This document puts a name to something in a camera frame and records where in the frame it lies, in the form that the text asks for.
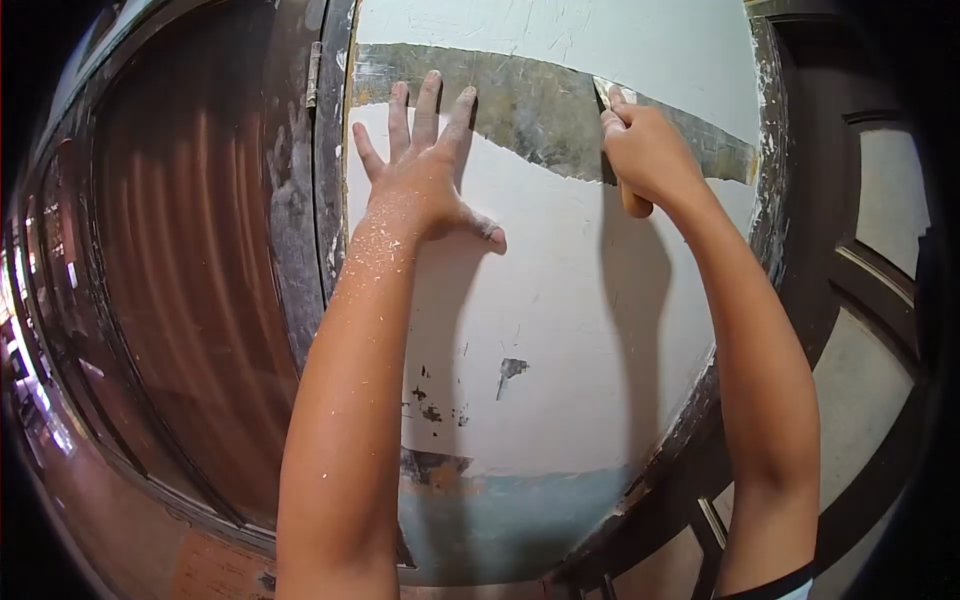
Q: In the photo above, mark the metal door hinge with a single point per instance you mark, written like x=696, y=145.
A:
x=313, y=75

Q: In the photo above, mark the brown wooden door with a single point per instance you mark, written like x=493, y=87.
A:
x=187, y=262

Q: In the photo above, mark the person's body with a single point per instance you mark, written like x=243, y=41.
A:
x=765, y=540

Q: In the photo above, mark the person's right hand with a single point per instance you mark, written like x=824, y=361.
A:
x=649, y=154

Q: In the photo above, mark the person's left little finger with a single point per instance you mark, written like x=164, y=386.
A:
x=366, y=150

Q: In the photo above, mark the person's left middle finger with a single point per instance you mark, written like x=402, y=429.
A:
x=427, y=111

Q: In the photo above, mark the person's right index finger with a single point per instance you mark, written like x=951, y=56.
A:
x=619, y=97

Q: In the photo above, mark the person's left hand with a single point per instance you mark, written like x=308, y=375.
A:
x=420, y=187

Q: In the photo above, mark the dark panelled door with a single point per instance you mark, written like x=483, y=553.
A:
x=840, y=247

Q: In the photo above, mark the person's left index finger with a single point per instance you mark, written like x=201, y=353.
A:
x=459, y=122

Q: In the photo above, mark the person's right thumb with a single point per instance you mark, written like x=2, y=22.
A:
x=610, y=125

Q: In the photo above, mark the person's left thumb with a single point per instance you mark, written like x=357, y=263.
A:
x=484, y=227

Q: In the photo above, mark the person's left ring finger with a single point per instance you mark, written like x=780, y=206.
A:
x=399, y=120

